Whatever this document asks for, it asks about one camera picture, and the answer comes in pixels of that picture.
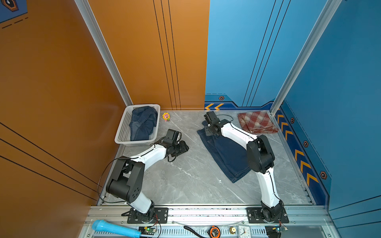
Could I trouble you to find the dark blue denim skirt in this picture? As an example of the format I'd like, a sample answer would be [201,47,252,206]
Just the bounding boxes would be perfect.
[197,129,251,183]

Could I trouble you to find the red plaid skirt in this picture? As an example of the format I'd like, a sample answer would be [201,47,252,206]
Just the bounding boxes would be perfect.
[237,111,278,134]

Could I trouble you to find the white plastic laundry basket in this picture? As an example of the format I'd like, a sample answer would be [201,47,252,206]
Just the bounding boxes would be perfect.
[115,104,160,146]

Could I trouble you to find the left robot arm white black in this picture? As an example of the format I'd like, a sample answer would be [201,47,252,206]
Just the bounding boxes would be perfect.
[106,129,189,223]

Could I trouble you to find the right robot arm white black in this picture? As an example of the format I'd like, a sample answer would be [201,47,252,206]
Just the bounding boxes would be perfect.
[204,111,286,223]

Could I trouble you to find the yellow flower pink bear toy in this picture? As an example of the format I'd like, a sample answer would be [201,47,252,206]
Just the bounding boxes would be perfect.
[162,113,170,122]

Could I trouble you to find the small green circuit board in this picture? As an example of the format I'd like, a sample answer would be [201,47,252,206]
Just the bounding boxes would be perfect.
[139,227,157,236]

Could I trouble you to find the orange black tape measure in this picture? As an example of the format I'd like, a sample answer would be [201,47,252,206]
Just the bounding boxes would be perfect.
[208,226,221,238]

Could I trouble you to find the small round brass object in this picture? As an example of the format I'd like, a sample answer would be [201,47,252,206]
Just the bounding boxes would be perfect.
[229,227,237,235]

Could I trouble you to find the small white clock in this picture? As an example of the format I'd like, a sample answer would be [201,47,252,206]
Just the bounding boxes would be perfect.
[238,225,252,238]

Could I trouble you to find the blue microphone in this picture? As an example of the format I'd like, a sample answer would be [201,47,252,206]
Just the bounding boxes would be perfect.
[92,220,141,238]

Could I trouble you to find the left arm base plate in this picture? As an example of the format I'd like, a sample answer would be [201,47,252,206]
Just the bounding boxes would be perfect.
[127,207,168,224]

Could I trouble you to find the aluminium front rail frame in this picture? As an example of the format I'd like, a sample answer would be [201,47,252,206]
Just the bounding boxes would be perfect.
[78,204,341,238]

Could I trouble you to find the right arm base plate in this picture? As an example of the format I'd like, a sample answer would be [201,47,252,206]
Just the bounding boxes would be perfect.
[246,207,290,224]

